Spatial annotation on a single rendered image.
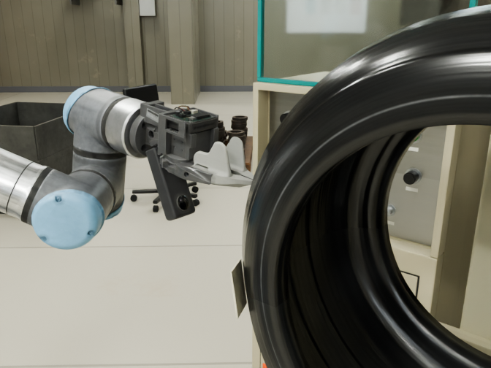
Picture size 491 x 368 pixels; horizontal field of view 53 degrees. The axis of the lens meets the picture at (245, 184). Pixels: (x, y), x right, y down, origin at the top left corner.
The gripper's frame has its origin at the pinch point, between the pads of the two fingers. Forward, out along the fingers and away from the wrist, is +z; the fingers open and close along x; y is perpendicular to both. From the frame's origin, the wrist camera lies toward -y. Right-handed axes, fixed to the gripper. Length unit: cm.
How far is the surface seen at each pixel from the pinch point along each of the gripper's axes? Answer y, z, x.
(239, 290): -8.5, 7.9, -9.9
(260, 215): 2.9, 10.6, -11.2
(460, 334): -24.0, 27.8, 25.0
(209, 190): -151, -224, 254
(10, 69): -194, -966, 469
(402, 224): -28, 3, 64
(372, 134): 14.8, 21.2, -11.7
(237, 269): -6.1, 7.1, -9.7
